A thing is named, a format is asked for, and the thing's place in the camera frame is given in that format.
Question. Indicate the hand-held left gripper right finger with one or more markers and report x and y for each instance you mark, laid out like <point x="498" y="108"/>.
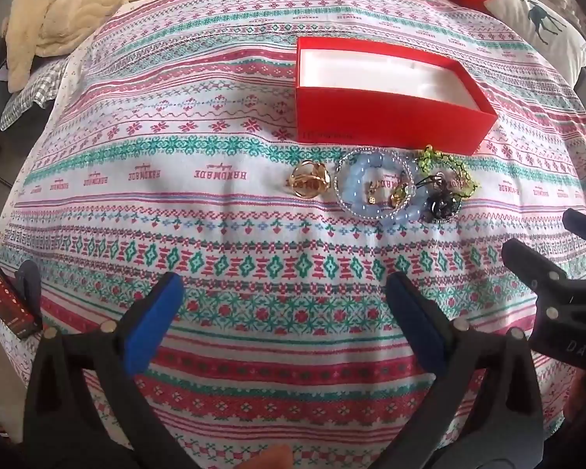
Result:
<point x="415" y="320"/>

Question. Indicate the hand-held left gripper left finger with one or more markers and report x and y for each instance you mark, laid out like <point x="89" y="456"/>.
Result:
<point x="154" y="317"/>

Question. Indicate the small gold earring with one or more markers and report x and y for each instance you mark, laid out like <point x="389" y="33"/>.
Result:
<point x="372" y="193"/>
<point x="399" y="196"/>

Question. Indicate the red cardboard box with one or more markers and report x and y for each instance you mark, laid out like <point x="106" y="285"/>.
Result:
<point x="371" y="117"/>

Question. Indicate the patterned red green blanket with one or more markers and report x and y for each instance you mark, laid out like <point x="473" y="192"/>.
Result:
<point x="224" y="234"/>

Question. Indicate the dark red box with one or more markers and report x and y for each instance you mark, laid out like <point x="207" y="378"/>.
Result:
<point x="5" y="298"/>

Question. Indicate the white deer print pillow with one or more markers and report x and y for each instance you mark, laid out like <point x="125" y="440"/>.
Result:
<point x="542" y="24"/>

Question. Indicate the grey checkered cloth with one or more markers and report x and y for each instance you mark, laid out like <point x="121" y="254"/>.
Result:
<point x="29" y="93"/>

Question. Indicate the beige fleece blanket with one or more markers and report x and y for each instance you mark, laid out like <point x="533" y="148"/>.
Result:
<point x="78" y="10"/>

